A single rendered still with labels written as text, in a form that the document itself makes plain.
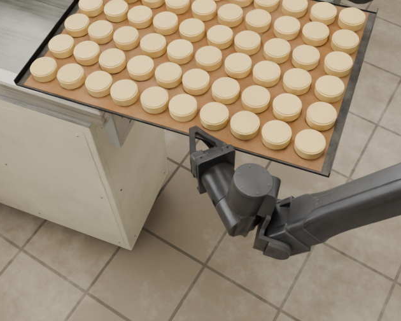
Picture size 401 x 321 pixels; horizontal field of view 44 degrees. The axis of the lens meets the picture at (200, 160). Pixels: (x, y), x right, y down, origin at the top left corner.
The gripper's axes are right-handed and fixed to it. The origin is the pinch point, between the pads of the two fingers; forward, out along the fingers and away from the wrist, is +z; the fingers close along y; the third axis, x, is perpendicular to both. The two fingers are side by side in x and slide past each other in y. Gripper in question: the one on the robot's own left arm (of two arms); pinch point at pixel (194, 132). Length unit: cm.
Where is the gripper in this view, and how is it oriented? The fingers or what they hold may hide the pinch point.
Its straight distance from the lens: 85.3
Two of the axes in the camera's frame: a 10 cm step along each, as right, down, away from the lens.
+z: -4.1, -7.7, 4.9
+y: 0.3, 5.2, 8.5
